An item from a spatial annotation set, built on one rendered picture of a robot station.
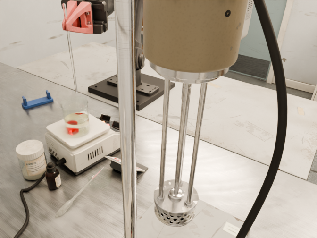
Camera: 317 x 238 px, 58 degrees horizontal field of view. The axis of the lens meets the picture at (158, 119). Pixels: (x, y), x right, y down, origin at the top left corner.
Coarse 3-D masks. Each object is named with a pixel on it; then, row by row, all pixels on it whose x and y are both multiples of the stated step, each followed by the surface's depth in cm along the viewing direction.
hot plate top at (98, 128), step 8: (96, 120) 76; (48, 128) 72; (56, 128) 72; (64, 128) 72; (96, 128) 73; (104, 128) 73; (56, 136) 70; (64, 136) 69; (88, 136) 70; (96, 136) 71; (72, 144) 67; (80, 144) 68
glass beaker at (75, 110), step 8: (64, 104) 69; (72, 104) 71; (80, 104) 71; (64, 112) 66; (72, 112) 65; (80, 112) 66; (88, 112) 69; (64, 120) 68; (72, 120) 67; (80, 120) 67; (88, 120) 70; (72, 128) 68; (80, 128) 68; (88, 128) 70; (72, 136) 69; (80, 136) 69
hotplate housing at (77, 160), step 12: (48, 132) 74; (108, 132) 75; (48, 144) 74; (60, 144) 70; (84, 144) 70; (96, 144) 71; (108, 144) 75; (60, 156) 72; (72, 156) 67; (84, 156) 70; (96, 156) 73; (72, 168) 70; (84, 168) 72
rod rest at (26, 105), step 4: (48, 92) 100; (48, 96) 101; (24, 100) 96; (32, 100) 100; (36, 100) 100; (40, 100) 100; (44, 100) 100; (48, 100) 100; (52, 100) 101; (24, 104) 97; (28, 104) 97; (32, 104) 97; (36, 104) 98; (40, 104) 99; (24, 108) 96; (28, 108) 97
